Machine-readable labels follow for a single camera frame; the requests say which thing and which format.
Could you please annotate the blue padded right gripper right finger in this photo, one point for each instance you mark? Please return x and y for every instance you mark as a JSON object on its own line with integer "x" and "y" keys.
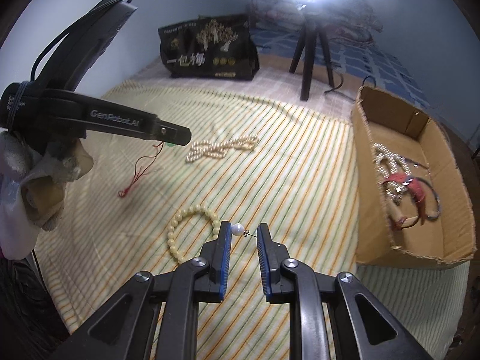
{"x": 271, "y": 255}

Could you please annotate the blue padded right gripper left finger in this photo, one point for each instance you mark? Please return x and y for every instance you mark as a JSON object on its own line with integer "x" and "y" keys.
{"x": 217, "y": 252}

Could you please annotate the white pearl drop earring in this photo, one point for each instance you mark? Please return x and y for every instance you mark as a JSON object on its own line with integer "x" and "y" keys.
{"x": 238, "y": 229}

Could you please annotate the red string jade pendant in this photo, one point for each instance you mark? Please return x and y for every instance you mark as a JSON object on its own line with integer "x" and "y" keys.
{"x": 144, "y": 165}

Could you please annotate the gloved left hand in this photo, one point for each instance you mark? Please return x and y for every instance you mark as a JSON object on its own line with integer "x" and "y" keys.
{"x": 33, "y": 189}

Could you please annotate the yellow striped mat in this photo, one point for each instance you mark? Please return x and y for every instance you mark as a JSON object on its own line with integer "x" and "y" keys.
{"x": 301, "y": 180}

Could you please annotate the dark metal bangle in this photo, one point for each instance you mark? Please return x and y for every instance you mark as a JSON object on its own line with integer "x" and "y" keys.
{"x": 432, "y": 200}

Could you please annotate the black printed snack bag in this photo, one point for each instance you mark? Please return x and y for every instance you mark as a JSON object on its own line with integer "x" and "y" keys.
{"x": 217, "y": 47}

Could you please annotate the open cardboard box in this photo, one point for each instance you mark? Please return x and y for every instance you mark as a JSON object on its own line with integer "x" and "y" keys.
{"x": 415, "y": 211}

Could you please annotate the blue checked bed sheet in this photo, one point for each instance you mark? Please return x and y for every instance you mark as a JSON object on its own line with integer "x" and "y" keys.
{"x": 380, "y": 67}

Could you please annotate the black tripod stand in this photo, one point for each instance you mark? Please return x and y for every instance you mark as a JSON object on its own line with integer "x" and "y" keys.
{"x": 312, "y": 31}

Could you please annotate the folded floral quilt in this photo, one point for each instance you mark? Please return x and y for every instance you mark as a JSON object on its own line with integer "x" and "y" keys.
{"x": 344, "y": 20}

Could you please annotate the red leather strap watch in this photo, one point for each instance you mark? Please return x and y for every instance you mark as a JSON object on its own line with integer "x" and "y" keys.
{"x": 410, "y": 184}

